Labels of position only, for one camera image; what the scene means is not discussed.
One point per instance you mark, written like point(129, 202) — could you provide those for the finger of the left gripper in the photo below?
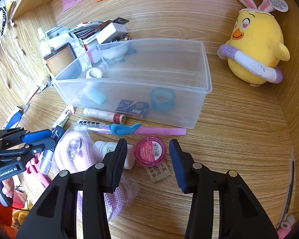
point(39, 146)
point(36, 136)

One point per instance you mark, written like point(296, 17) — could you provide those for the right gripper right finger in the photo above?
point(241, 214)

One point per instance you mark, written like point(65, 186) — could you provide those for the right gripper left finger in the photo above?
point(55, 213)

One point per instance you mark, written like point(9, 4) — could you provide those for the pink scissors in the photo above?
point(33, 169)

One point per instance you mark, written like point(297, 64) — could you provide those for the black capped purple tube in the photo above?
point(46, 156)

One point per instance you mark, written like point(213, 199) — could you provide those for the green white tube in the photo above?
point(63, 118)

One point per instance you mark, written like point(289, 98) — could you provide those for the cream tube with red band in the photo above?
point(112, 117)

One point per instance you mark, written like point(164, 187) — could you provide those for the white tape roll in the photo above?
point(94, 73)

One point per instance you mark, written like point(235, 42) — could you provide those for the dark blue small box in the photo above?
point(133, 109)

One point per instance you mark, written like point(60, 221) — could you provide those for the pink round jar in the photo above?
point(150, 151)

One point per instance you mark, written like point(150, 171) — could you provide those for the blue tape roll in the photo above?
point(162, 99)

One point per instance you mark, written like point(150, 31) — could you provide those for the person's left hand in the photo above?
point(8, 187)

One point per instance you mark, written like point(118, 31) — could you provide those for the eyeglasses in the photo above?
point(39, 89)

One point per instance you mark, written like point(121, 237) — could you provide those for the brown lidded mug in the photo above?
point(59, 58)

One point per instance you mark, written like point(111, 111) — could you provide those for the wooden stamp block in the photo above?
point(158, 172)

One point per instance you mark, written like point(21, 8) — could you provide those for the stack of books and papers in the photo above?
point(81, 38)

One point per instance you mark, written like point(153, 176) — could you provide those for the white bowl of beads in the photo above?
point(114, 51)

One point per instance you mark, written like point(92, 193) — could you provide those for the white rectangular box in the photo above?
point(111, 31)

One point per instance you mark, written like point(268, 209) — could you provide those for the clear plastic storage box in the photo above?
point(178, 64)

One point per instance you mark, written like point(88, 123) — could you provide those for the yellow chick plush toy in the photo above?
point(256, 45)

